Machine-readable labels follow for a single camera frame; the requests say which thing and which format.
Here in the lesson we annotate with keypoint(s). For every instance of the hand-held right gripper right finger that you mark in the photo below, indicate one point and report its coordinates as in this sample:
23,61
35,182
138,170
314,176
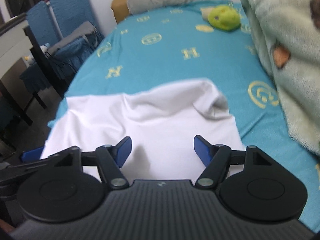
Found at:
202,151

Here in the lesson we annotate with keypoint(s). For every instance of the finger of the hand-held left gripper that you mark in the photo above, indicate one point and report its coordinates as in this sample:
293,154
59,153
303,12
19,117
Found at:
31,155

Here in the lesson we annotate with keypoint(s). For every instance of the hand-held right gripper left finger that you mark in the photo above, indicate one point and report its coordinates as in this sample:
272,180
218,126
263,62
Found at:
125,152

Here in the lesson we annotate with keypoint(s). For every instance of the white t-shirt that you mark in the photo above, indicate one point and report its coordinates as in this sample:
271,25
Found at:
155,120

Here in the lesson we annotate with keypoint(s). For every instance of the bed with teal printed sheet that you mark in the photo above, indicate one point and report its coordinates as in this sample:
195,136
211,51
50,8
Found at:
162,62

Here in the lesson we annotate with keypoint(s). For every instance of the small white blue plush toy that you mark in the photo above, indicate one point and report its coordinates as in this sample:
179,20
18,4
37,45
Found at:
44,48

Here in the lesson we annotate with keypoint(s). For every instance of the grey cloth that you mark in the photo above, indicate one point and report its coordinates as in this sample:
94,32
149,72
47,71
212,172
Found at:
75,33

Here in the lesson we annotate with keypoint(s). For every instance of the green plush toy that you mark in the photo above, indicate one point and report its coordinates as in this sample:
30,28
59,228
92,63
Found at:
223,17

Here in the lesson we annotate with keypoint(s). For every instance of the green fleece animal print blanket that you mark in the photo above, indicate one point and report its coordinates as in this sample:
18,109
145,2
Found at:
287,42

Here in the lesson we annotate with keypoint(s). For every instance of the yellow bed headboard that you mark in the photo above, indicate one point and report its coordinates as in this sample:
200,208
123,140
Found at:
120,7

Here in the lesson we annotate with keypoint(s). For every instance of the white table with dark frame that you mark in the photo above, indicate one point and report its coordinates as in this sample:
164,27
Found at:
12,47

